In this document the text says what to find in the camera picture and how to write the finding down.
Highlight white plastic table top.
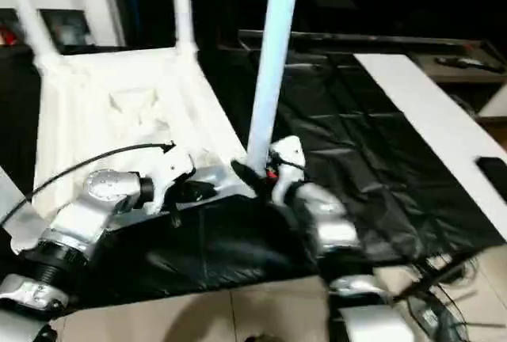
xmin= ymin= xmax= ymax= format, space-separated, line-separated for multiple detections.
xmin=6 ymin=44 xmax=261 ymax=254

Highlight black plastic mat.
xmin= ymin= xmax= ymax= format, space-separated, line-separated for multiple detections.
xmin=0 ymin=41 xmax=507 ymax=307

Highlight white paper sheet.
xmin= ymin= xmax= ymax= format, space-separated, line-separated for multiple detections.
xmin=352 ymin=52 xmax=507 ymax=246

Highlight small bottles behind glass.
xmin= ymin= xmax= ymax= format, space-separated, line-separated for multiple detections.
xmin=0 ymin=9 xmax=93 ymax=48

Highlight black flat phone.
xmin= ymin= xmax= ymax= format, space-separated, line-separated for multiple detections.
xmin=474 ymin=155 xmax=507 ymax=199

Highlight dark elongated device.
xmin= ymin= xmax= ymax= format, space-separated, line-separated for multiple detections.
xmin=433 ymin=56 xmax=498 ymax=73

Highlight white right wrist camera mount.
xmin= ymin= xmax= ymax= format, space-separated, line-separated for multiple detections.
xmin=266 ymin=135 xmax=307 ymax=202

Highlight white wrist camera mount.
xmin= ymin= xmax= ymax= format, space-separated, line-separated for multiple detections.
xmin=266 ymin=135 xmax=307 ymax=202
xmin=145 ymin=144 xmax=199 ymax=213

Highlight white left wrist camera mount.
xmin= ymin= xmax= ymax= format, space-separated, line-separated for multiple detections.
xmin=145 ymin=144 xmax=199 ymax=213

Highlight dark metal rail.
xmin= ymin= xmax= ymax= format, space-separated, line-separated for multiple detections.
xmin=236 ymin=28 xmax=507 ymax=51

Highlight black floor cables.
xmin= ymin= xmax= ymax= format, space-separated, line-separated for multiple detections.
xmin=392 ymin=243 xmax=507 ymax=342

